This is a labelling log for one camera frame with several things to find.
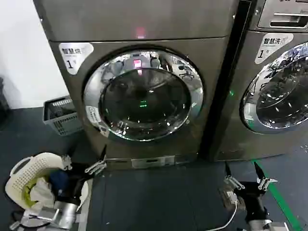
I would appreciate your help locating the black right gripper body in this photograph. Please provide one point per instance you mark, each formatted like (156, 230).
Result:
(250, 195)

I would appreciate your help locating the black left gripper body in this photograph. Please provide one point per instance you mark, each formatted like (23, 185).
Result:
(77, 178)

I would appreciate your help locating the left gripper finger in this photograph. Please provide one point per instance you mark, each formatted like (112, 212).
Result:
(97, 166)
(66, 162)

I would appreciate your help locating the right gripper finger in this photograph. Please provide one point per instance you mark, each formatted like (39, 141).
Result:
(263, 181)
(232, 180)

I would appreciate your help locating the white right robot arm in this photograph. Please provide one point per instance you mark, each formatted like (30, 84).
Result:
(262, 225)

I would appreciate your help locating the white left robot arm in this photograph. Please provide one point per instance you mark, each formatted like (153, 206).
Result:
(55, 215)

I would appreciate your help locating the small grey box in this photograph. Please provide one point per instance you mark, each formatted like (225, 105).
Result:
(228, 195)

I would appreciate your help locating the dark blue cloth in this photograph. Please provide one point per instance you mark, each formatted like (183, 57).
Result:
(59, 178)

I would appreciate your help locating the green floor tape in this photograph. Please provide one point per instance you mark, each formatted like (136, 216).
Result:
(281, 202)

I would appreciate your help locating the white perforated laundry basket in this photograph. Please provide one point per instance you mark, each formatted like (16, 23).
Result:
(33, 166)

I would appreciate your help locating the grey slatted plastic basket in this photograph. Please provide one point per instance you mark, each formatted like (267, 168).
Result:
(66, 126)

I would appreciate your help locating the grey dryer with drawer panel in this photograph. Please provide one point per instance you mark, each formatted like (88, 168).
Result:
(231, 144)

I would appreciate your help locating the white cloth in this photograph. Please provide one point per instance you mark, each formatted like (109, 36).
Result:
(43, 193)

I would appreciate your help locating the yellow-green cloth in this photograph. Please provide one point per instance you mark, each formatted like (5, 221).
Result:
(28, 192)

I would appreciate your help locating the dark clothes in grey basket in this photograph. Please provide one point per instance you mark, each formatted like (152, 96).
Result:
(61, 111)

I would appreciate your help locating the round glass dryer door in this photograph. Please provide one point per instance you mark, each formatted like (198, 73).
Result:
(144, 101)

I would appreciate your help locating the round chrome-rimmed glass door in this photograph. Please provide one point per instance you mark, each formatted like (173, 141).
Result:
(281, 103)

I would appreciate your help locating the white number sticker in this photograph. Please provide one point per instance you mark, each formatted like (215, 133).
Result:
(272, 48)
(74, 56)

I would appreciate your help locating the grey front-load dryer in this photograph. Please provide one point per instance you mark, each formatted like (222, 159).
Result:
(154, 21)

